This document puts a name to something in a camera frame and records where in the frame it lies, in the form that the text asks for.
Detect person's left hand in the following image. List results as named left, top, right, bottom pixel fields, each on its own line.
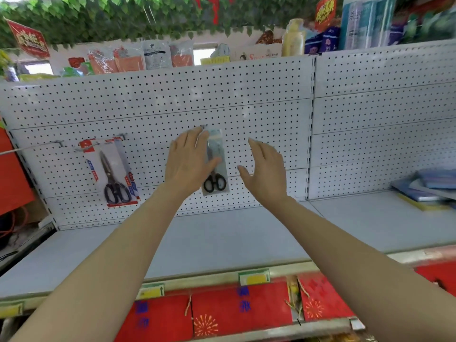
left=163, top=127, right=223, bottom=200

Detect person's right hand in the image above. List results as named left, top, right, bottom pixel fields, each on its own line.
left=237, top=137, right=289, bottom=208

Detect pale green scissors packet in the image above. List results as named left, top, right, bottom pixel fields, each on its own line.
left=200, top=128, right=230, bottom=196

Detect white metal pegboard shelf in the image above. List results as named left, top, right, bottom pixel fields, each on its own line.
left=0, top=38, right=456, bottom=342

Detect person's right forearm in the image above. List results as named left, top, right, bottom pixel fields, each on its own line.
left=270, top=197, right=456, bottom=342

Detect person's left forearm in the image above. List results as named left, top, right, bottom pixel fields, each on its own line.
left=10, top=185, right=187, bottom=342

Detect blue flat box gold edge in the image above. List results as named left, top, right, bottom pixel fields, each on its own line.
left=390, top=178, right=453, bottom=212

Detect yellow green price tag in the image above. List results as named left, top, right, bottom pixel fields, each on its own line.
left=238, top=268, right=271, bottom=286
left=137, top=283, right=165, bottom=300
left=0, top=302, right=24, bottom=319

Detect orange packet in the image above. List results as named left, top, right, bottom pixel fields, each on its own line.
left=114, top=44, right=146, bottom=72
left=87, top=47, right=120, bottom=75
left=170, top=40, right=195, bottom=67

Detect white packet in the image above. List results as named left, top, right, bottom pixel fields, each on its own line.
left=143, top=40, right=173, bottom=70

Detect yellow chips bag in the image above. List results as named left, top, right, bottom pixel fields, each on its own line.
left=286, top=275, right=304, bottom=321

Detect pale yellow bottle pack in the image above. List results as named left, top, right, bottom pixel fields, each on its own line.
left=282, top=18, right=306, bottom=57

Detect blue packages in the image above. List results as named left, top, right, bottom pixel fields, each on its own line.
left=304, top=26, right=341, bottom=55

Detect red hanging knot ornament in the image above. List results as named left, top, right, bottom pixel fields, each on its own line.
left=194, top=0, right=234, bottom=25

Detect green artificial leaf vines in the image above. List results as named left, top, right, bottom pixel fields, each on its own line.
left=0, top=0, right=456, bottom=50

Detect yellow green flat pack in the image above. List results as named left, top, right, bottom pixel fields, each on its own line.
left=19, top=73, right=59, bottom=82

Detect red gold hanging sign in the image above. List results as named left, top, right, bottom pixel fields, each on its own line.
left=315, top=0, right=338, bottom=32

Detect orange gift bag green stripe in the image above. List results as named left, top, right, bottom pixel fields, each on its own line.
left=0, top=119, right=36, bottom=239

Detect pack of teal white rolls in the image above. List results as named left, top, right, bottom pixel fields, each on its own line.
left=339, top=0, right=398, bottom=50

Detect dark blue white pack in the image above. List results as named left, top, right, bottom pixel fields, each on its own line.
left=388, top=10, right=409, bottom=46

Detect small red hanging sign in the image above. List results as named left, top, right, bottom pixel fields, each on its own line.
left=5, top=18, right=50, bottom=60

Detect green white pack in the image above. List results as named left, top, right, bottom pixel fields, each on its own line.
left=406, top=7, right=456, bottom=44

